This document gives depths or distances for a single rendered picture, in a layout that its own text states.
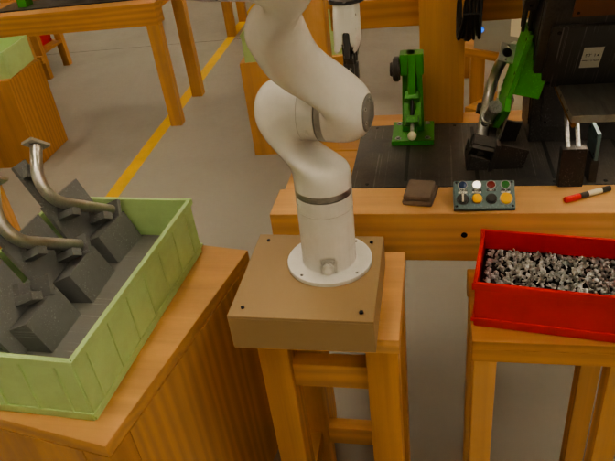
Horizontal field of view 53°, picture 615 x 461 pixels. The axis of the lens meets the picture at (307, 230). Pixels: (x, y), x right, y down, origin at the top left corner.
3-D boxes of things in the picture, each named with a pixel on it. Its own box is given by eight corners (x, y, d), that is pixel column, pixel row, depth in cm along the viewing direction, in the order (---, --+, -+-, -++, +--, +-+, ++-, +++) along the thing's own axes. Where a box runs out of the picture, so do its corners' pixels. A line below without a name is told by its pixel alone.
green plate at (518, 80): (532, 119, 164) (563, 41, 151) (501, 113, 164) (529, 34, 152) (527, 102, 173) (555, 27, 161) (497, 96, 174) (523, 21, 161)
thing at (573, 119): (644, 125, 142) (647, 112, 140) (569, 128, 145) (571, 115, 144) (606, 68, 174) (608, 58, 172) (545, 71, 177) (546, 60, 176)
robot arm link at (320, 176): (341, 207, 123) (333, 92, 110) (257, 198, 129) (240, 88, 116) (359, 178, 132) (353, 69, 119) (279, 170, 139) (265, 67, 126)
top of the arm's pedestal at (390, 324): (400, 354, 130) (399, 340, 128) (253, 348, 137) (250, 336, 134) (405, 263, 156) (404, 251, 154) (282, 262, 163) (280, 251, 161)
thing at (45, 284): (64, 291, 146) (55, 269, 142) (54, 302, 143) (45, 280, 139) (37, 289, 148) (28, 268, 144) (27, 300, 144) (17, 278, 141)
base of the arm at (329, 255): (373, 285, 131) (371, 210, 121) (285, 289, 133) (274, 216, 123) (370, 235, 147) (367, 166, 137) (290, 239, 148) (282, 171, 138)
